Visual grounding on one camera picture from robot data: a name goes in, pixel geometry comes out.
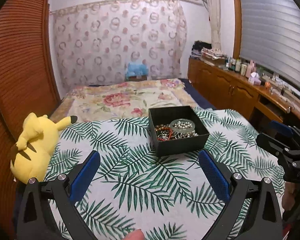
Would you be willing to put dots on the yellow pikachu plush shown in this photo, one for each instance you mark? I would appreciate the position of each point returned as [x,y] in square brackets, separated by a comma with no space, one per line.
[31,154]

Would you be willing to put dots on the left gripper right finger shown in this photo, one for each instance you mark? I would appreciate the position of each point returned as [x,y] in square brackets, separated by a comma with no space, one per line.
[263,218]

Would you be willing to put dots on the right hand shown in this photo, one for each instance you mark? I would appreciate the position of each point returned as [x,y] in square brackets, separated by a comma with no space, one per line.
[288,199]

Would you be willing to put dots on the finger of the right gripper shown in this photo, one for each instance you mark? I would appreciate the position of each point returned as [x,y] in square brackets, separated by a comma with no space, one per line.
[281,128]

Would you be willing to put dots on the bottles on cabinet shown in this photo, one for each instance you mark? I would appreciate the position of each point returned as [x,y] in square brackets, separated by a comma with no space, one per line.
[240,66]

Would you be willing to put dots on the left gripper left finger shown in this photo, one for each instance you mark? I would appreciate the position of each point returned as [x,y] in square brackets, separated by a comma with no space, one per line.
[36,220]

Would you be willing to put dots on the palm leaf pattern cloth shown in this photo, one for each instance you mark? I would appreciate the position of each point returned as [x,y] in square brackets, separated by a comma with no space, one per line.
[165,197]

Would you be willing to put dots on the floral bed quilt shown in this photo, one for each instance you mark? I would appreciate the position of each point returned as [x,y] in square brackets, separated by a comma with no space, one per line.
[125,100]

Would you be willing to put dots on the pink tissue box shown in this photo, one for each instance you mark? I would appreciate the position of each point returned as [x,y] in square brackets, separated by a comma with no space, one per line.
[254,79]

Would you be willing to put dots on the brown louvered wardrobe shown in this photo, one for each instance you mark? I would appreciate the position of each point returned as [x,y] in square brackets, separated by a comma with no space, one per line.
[27,84]

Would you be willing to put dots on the wooden side cabinet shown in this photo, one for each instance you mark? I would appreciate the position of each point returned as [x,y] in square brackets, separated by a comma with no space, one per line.
[229,90]

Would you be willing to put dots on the blue plush toy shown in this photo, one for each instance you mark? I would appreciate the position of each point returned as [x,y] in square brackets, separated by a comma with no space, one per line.
[135,69]

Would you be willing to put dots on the circle pattern sheer curtain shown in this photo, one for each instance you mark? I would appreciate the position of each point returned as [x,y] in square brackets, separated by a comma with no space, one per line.
[95,42]

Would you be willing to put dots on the black jewelry box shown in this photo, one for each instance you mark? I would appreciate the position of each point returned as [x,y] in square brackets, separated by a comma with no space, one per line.
[166,141]

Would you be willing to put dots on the pale green jade bangle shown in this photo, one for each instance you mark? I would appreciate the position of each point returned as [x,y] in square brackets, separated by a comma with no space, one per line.
[182,125]

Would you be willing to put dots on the grey window blind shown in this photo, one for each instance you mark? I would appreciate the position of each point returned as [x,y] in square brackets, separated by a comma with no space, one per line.
[271,36]

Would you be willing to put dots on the stack of folded fabrics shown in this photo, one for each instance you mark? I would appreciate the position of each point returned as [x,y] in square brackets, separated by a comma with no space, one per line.
[204,52]

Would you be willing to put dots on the left hand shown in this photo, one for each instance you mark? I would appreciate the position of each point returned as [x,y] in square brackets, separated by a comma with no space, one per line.
[135,235]

